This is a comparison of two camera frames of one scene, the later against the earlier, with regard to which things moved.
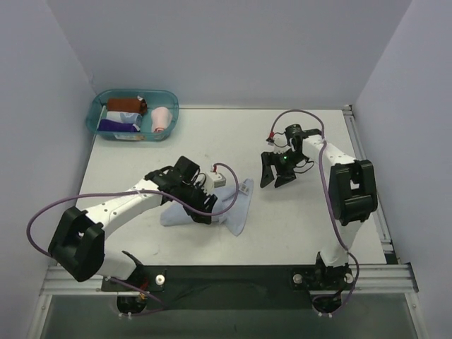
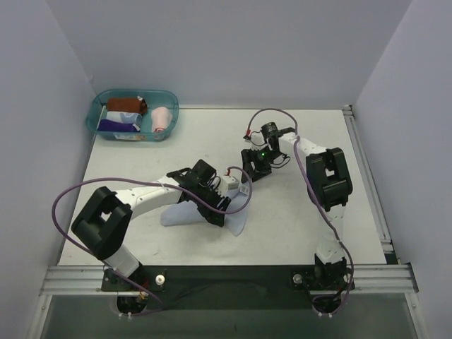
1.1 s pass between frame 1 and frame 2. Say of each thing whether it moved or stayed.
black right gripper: moved
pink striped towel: stayed
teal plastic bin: stayed
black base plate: stayed
